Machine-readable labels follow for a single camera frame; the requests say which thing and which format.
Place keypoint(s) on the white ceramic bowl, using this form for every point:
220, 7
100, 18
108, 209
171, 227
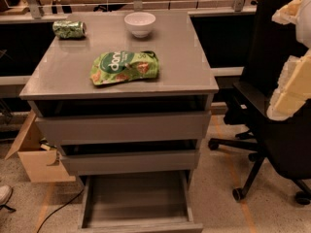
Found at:
140, 24

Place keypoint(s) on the grey top drawer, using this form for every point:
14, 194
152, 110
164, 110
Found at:
84, 130

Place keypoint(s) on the open cardboard box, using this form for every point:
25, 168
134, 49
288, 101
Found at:
41, 162

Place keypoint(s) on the black office chair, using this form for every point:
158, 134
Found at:
285, 144

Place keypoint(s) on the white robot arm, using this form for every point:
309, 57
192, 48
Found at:
303, 26

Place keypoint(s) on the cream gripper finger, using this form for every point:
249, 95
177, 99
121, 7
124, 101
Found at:
288, 13
294, 88

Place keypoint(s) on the green soda can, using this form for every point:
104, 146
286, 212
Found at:
67, 29

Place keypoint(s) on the white shoe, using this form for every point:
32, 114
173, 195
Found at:
5, 194

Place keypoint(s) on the grey middle drawer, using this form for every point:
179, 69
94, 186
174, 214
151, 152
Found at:
130, 162

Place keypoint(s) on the grey drawer cabinet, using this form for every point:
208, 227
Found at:
112, 103

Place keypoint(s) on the green rice chip bag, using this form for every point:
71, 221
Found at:
124, 66

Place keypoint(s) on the grey open bottom drawer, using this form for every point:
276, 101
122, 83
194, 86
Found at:
156, 202

